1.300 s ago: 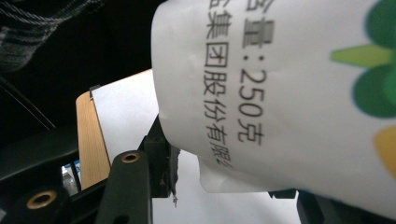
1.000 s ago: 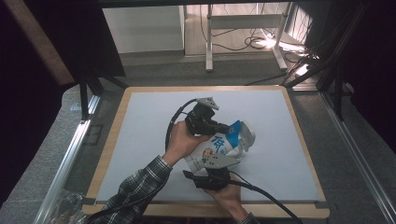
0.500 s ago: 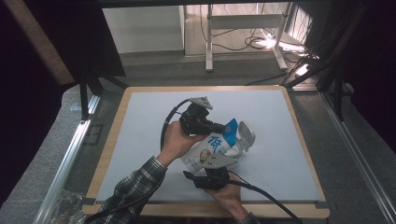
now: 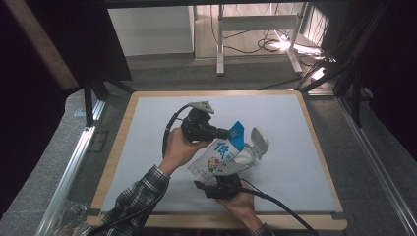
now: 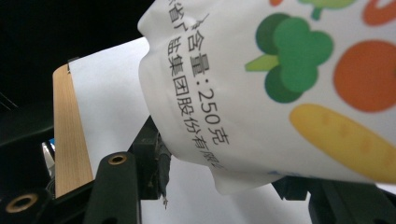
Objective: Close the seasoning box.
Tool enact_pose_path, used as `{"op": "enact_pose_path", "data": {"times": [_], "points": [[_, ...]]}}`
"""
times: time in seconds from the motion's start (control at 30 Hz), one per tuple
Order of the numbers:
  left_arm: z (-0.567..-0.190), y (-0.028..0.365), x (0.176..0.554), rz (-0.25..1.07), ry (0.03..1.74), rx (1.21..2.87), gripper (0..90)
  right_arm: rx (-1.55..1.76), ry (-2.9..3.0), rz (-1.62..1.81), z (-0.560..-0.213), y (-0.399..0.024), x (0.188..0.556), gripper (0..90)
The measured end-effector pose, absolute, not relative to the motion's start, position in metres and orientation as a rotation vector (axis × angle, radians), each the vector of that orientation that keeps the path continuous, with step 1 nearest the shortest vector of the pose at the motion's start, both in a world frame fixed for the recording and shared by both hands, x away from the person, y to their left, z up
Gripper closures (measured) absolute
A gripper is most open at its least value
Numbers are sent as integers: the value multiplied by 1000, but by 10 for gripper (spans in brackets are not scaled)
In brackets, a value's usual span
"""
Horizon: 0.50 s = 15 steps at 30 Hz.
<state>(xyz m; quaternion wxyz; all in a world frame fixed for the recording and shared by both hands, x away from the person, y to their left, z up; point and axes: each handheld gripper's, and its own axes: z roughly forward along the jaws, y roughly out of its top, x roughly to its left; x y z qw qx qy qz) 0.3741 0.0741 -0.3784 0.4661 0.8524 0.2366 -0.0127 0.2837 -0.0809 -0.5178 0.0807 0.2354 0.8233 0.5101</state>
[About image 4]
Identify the person's right hand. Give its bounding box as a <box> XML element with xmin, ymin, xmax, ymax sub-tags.
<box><xmin>215</xmin><ymin>181</ymin><xmax>264</xmax><ymax>233</ymax></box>

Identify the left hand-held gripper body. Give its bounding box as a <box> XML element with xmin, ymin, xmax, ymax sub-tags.
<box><xmin>180</xmin><ymin>100</ymin><xmax>218</xmax><ymax>144</ymax></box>

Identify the person's left hand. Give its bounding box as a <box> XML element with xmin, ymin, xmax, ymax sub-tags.
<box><xmin>158</xmin><ymin>127</ymin><xmax>211</xmax><ymax>176</ymax></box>

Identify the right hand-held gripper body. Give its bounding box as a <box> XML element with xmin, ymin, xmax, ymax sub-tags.
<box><xmin>203</xmin><ymin>159</ymin><xmax>252</xmax><ymax>201</ymax></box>

